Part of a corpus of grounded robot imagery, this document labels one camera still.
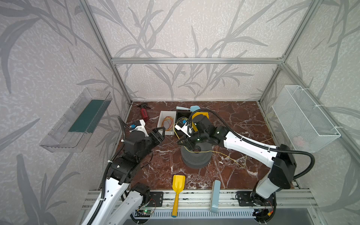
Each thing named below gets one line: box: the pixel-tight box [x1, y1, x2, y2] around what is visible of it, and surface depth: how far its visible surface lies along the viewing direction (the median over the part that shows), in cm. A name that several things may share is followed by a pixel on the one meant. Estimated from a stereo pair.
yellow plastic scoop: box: [171, 174, 186, 218], surface depth 79 cm
